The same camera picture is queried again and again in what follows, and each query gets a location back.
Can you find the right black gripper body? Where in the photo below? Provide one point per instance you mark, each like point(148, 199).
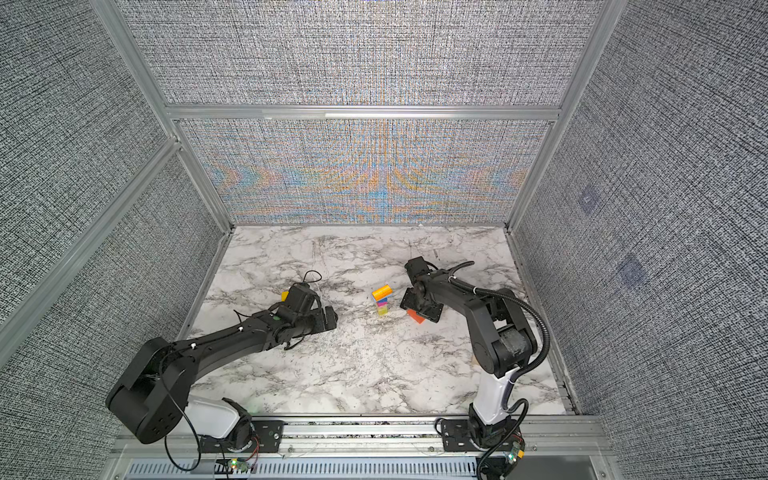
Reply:
point(411, 301)

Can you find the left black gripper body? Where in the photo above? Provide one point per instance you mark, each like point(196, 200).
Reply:
point(316, 322)

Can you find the red-orange block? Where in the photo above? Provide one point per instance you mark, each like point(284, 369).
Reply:
point(415, 316)

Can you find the orange cylinder block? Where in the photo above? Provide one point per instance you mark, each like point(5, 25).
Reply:
point(382, 293)

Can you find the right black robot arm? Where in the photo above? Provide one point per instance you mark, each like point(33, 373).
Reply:
point(508, 339)

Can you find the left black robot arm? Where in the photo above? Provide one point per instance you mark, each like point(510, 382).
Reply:
point(152, 396)

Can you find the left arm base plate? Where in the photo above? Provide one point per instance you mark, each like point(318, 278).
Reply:
point(264, 436)

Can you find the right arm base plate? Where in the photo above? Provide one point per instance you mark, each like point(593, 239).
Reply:
point(465, 435)

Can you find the aluminium front rail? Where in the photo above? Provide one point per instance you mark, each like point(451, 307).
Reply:
point(377, 447)

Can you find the aluminium enclosure frame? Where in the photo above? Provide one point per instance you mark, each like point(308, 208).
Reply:
point(167, 164)

